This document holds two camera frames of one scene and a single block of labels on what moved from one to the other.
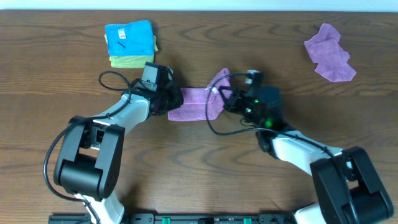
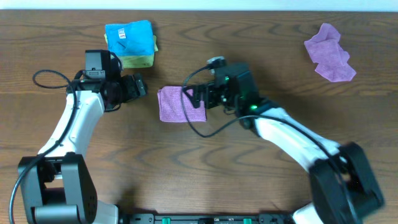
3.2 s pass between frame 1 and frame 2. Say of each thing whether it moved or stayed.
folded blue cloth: stayed
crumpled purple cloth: stayed
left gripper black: moved
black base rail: stayed
